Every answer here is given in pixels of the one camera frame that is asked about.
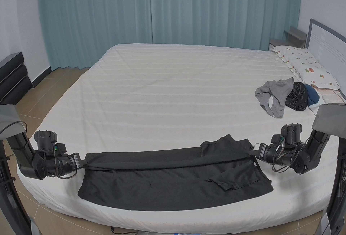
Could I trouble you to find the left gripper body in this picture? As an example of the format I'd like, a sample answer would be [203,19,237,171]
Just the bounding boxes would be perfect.
[63,152,82,171]

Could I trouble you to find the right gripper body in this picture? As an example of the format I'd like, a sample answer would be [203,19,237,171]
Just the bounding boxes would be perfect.
[255,144,273,163]

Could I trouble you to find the black T-shirt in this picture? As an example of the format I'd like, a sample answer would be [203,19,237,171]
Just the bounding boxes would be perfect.
[77,134,274,211]

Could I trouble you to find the grey shorts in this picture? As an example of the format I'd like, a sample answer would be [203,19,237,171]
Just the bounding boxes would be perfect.
[255,77,294,118]

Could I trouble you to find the black glossy garment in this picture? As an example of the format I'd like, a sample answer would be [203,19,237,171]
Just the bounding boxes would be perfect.
[285,82,309,112]

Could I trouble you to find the dark blue garment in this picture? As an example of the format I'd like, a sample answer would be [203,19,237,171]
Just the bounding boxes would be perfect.
[305,84,321,107]

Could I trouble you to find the white printed pillow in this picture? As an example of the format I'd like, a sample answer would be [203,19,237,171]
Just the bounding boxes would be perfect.
[270,46,340,90]

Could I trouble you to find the bed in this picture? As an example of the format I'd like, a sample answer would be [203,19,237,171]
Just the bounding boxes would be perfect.
[16,19,346,232]

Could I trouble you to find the grey bedside table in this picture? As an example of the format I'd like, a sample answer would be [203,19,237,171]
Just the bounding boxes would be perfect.
[269,26,307,49]

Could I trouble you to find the black cable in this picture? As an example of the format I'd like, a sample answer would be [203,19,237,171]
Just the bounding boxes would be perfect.
[272,164,294,174]
[53,166,79,179]
[109,225,136,235]

